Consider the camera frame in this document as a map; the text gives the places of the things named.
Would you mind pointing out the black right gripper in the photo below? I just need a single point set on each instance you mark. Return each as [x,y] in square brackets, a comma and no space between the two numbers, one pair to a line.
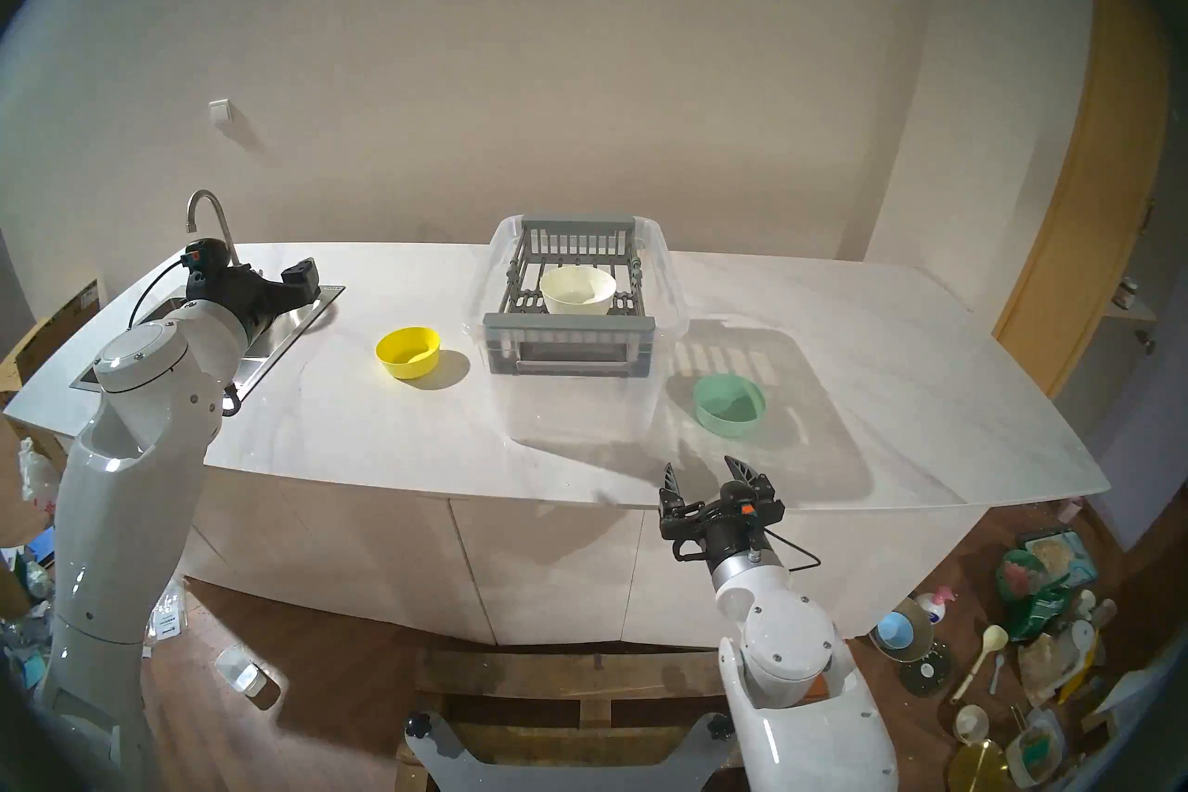
[729,526]

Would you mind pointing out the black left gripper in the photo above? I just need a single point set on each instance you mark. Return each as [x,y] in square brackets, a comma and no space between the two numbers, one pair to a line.
[237,298]

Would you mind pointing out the mint green bowl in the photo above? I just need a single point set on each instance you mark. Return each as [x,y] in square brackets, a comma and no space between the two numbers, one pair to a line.
[729,408]

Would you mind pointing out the yellow bowl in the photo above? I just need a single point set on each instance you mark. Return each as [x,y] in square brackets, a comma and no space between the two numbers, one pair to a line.
[406,354]

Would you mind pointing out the cream bowl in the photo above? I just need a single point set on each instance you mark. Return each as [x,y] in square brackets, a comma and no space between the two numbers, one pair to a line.
[577,289]

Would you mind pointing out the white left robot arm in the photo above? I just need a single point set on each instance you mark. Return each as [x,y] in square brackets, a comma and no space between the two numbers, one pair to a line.
[130,475]

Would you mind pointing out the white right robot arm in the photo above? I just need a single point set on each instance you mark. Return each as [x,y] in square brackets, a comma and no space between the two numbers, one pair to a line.
[789,651]

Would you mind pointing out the grey dish drying rack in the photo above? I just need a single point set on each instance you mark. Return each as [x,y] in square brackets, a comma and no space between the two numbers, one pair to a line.
[566,333]

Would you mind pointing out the small blue bowl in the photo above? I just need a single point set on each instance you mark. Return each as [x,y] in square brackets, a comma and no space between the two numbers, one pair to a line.
[896,630]

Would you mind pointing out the clear glass plate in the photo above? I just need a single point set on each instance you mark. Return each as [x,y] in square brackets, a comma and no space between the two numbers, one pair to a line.
[922,642]

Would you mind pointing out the dark glass plate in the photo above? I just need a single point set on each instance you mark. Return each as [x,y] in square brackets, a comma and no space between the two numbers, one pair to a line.
[926,671]

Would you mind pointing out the gold round plate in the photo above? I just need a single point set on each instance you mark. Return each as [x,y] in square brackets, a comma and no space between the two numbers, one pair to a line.
[976,767]

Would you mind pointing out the stainless steel sink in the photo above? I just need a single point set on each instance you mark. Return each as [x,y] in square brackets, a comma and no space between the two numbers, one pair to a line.
[283,340]

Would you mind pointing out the chrome gooseneck faucet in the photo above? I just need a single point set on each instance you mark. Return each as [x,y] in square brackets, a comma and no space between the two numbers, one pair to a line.
[223,226]

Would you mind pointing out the clear plastic storage bin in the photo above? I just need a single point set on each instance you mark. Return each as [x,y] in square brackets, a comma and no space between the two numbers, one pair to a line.
[575,414]

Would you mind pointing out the white kitchen counter cabinet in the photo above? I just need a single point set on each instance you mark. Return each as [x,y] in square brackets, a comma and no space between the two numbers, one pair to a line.
[548,558]

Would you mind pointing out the wooden pallet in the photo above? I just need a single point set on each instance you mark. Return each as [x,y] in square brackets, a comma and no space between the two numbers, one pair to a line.
[575,674]

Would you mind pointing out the black round base knob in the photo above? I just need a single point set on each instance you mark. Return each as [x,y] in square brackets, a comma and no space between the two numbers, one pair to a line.
[419,725]
[721,727]

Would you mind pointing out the white bottle pink cap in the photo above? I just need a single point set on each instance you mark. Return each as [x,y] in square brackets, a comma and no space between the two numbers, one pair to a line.
[934,606]

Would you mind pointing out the brown cardboard box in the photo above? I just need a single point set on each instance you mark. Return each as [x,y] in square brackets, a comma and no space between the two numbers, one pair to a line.
[51,335]

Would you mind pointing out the green dish red food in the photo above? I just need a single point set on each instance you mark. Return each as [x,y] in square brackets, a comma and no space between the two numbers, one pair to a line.
[1019,577]

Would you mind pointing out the large cream spoon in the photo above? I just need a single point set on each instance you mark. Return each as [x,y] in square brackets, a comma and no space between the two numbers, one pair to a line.
[994,637]

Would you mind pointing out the white crumpled plastic bag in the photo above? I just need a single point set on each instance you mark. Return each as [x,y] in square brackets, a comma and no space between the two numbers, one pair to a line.
[39,470]

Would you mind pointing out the small white spoon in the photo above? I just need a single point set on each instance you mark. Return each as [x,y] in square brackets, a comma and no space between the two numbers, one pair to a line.
[997,674]

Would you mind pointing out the brown cardboard sheet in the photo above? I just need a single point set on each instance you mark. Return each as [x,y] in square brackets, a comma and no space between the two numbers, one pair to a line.
[19,484]

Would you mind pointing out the teal noodle tray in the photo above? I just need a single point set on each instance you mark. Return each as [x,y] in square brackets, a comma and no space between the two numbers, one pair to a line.
[1058,553]

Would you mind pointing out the small cream cup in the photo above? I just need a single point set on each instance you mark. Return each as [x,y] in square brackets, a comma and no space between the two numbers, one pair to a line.
[972,723]

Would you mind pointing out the green snack bag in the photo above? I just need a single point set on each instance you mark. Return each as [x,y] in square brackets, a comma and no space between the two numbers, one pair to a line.
[1044,609]

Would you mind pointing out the clear bag with label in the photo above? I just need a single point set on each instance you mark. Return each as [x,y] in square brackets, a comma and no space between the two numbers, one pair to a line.
[170,614]

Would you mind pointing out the blue flat book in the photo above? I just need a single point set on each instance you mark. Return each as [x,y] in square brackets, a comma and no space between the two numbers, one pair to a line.
[39,544]

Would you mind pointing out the beige food bag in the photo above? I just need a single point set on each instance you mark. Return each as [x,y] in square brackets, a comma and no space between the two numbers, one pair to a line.
[1049,668]

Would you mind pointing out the clear plastic container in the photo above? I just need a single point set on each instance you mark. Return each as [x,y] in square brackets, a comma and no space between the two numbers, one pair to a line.
[243,671]

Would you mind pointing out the clear container green contents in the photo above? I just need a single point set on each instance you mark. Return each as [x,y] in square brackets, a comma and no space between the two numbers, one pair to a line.
[1035,751]

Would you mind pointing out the crumpled silver plastic wrap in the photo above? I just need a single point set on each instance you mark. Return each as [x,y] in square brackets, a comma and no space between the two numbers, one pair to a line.
[23,628]

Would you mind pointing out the teal sponge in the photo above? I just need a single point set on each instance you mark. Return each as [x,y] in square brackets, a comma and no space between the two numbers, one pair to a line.
[28,669]

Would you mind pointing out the white wall switch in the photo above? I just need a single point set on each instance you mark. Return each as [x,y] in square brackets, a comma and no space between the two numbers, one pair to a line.
[219,112]

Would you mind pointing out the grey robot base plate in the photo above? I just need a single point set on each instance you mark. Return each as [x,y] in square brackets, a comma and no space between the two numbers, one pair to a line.
[557,779]

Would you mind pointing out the wooden door frame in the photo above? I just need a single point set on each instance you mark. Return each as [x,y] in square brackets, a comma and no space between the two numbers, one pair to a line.
[1086,206]

